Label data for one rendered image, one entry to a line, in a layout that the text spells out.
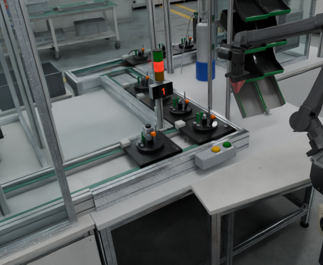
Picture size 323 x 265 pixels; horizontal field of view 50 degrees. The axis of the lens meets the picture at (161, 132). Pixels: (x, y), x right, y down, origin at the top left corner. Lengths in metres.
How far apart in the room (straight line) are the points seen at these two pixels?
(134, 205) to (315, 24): 1.04
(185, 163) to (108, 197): 0.41
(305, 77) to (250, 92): 1.25
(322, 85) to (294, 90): 1.76
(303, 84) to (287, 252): 1.44
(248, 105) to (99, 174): 0.91
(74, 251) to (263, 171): 0.96
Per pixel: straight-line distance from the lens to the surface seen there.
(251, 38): 1.57
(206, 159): 1.66
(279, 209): 2.87
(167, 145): 1.76
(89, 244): 1.61
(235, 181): 1.69
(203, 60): 2.74
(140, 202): 1.59
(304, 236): 2.70
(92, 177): 1.71
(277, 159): 1.88
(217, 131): 1.86
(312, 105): 1.41
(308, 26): 1.48
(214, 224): 1.63
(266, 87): 2.12
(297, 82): 3.15
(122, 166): 1.74
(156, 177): 1.64
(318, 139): 1.38
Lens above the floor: 1.91
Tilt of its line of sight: 30 degrees down
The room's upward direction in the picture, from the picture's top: 5 degrees counter-clockwise
